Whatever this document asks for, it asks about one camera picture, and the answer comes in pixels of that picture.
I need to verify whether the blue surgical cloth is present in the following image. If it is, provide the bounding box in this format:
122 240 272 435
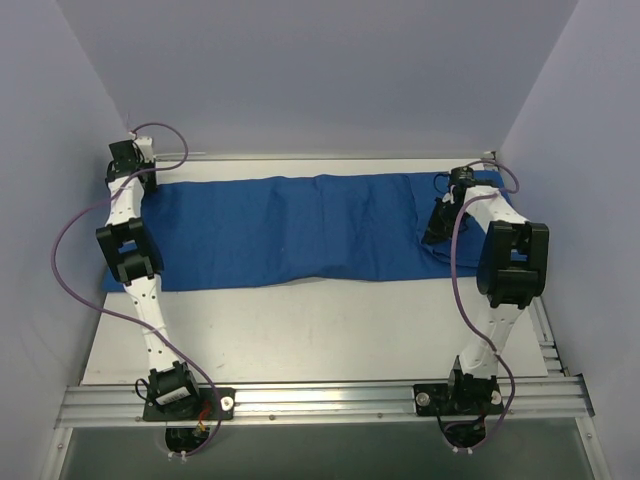
142 173 485 292

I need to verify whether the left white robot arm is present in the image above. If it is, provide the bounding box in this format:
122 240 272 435
96 137 202 419

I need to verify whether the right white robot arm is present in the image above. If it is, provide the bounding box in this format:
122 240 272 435
422 166 550 380

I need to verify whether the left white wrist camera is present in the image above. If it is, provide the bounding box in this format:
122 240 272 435
132 135 155 164

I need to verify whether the back aluminium rail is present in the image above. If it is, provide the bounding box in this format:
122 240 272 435
187 151 491 161

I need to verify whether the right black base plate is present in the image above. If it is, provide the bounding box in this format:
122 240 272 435
412 382 504 417

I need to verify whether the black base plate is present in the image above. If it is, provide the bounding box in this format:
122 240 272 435
142 387 236 422
412 382 504 417

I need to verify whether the front aluminium rail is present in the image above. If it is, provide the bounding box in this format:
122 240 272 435
56 376 594 428

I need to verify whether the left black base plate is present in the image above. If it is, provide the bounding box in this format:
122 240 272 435
142 387 236 422

